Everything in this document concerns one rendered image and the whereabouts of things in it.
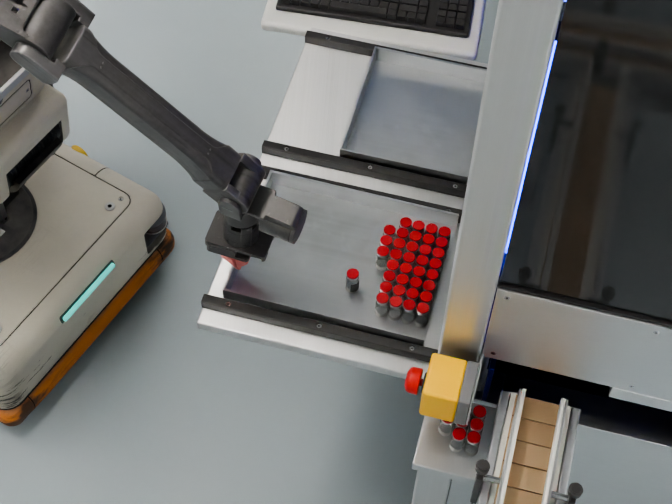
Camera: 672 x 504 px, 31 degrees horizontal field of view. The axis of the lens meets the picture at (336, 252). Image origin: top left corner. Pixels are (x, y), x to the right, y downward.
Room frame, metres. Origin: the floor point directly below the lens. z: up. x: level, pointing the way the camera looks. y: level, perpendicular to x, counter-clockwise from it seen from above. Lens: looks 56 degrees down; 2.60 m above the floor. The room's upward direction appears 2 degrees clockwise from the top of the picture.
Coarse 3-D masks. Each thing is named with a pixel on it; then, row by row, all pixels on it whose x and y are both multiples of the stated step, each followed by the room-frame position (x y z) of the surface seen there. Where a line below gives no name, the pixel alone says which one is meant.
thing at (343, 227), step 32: (288, 192) 1.28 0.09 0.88; (320, 192) 1.28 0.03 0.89; (352, 192) 1.27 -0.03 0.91; (320, 224) 1.22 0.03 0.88; (352, 224) 1.22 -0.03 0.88; (384, 224) 1.22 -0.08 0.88; (448, 224) 1.22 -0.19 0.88; (288, 256) 1.15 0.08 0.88; (320, 256) 1.15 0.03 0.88; (352, 256) 1.15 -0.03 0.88; (448, 256) 1.16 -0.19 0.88; (224, 288) 1.06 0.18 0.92; (256, 288) 1.08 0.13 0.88; (288, 288) 1.08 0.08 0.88; (320, 288) 1.09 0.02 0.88; (320, 320) 1.01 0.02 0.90; (352, 320) 1.00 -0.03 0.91; (384, 320) 1.03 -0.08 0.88
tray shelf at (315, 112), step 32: (320, 32) 1.68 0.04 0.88; (320, 64) 1.59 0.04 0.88; (352, 64) 1.60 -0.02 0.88; (480, 64) 1.61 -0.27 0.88; (288, 96) 1.51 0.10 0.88; (320, 96) 1.51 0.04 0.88; (352, 96) 1.52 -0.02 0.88; (288, 128) 1.43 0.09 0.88; (320, 128) 1.44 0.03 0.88; (288, 160) 1.36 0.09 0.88; (416, 192) 1.29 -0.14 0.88; (448, 288) 1.09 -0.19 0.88; (224, 320) 1.02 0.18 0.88; (320, 352) 0.96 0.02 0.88; (352, 352) 0.97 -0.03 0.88; (384, 352) 0.97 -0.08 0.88; (480, 384) 0.91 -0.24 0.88
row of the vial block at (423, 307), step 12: (444, 228) 1.18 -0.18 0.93; (444, 240) 1.16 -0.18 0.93; (432, 252) 1.13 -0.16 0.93; (444, 252) 1.13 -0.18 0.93; (432, 264) 1.11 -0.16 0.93; (432, 276) 1.09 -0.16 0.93; (432, 288) 1.06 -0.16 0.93; (420, 300) 1.04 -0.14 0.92; (432, 300) 1.06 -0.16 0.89; (420, 312) 1.02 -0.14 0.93; (420, 324) 1.01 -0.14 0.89
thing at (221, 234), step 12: (216, 216) 1.14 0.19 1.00; (216, 228) 1.12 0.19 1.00; (228, 228) 1.09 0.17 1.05; (240, 228) 1.09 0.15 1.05; (252, 228) 1.09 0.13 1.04; (216, 240) 1.09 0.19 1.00; (228, 240) 1.09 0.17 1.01; (240, 240) 1.08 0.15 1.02; (252, 240) 1.09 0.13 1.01; (264, 240) 1.10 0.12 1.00; (240, 252) 1.08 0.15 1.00; (252, 252) 1.08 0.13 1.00; (264, 252) 1.08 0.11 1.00
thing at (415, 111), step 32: (384, 64) 1.60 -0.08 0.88; (416, 64) 1.59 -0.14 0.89; (448, 64) 1.57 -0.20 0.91; (384, 96) 1.52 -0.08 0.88; (416, 96) 1.52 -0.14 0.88; (448, 96) 1.52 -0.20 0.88; (480, 96) 1.52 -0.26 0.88; (352, 128) 1.44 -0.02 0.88; (384, 128) 1.44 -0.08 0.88; (416, 128) 1.44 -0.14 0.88; (448, 128) 1.44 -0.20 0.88; (384, 160) 1.34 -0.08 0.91; (416, 160) 1.36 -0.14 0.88; (448, 160) 1.37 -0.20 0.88
